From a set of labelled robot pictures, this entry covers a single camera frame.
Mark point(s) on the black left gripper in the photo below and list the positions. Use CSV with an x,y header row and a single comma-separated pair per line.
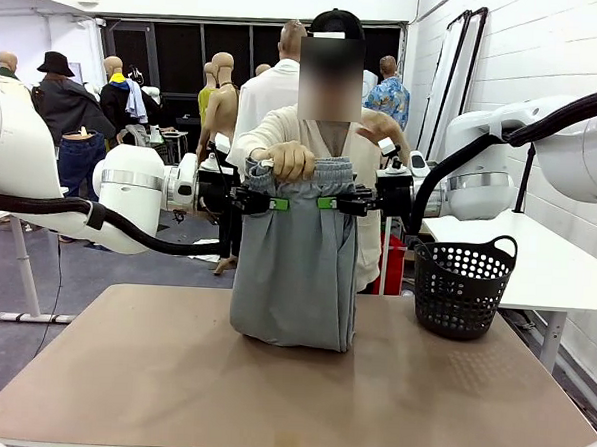
x,y
215,191

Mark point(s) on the person's right hand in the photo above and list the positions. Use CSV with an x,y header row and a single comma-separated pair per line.
x,y
292,160

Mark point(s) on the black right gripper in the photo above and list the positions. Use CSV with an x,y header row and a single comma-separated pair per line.
x,y
394,196

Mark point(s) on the beige mannequin head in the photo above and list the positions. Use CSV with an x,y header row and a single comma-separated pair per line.
x,y
262,70

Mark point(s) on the white cloth on floor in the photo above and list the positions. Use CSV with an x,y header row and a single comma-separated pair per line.
x,y
204,246

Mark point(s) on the person's left forearm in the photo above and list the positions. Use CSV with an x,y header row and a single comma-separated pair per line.
x,y
400,144

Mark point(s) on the person's right forearm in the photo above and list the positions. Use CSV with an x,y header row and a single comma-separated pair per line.
x,y
253,141

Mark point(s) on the person in cream cardigan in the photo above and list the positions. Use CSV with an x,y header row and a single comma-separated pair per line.
x,y
367,247

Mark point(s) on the black cap with white label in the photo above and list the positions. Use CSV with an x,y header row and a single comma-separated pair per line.
x,y
339,20

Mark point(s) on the black plastic laundry basket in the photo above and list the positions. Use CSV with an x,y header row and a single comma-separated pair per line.
x,y
454,302

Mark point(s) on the white table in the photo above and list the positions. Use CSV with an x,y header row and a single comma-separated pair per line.
x,y
26,264
551,267

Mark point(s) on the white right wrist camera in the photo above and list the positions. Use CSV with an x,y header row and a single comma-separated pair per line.
x,y
388,147

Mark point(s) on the mannequin with white jacket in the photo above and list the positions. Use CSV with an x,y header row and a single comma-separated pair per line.
x,y
6,63

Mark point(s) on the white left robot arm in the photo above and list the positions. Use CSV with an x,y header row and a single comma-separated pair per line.
x,y
130,184

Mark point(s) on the black-framed white panel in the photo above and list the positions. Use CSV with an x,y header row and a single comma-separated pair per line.
x,y
466,82
443,91

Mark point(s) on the person's left hand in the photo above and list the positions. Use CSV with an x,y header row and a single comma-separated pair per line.
x,y
373,132

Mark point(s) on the man in blue floral shirt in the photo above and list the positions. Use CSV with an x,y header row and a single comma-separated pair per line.
x,y
390,98

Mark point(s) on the small grey work table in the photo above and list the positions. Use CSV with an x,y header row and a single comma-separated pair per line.
x,y
175,134

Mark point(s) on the mannequin with yellow top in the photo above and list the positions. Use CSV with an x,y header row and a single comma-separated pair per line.
x,y
204,101

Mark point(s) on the mannequin with black yellow jacket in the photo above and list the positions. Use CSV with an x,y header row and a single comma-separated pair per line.
x,y
120,99

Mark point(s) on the bare beige mannequin black trousers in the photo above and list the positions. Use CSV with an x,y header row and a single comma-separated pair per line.
x,y
222,109

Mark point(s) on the black tripod stand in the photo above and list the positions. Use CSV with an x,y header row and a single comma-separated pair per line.
x,y
522,195

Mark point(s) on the black bucket hat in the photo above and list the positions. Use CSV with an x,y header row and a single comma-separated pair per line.
x,y
56,63

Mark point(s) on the red bin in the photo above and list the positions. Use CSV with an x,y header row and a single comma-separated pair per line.
x,y
393,268

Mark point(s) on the grey training pants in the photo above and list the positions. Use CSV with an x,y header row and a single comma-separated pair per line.
x,y
291,263

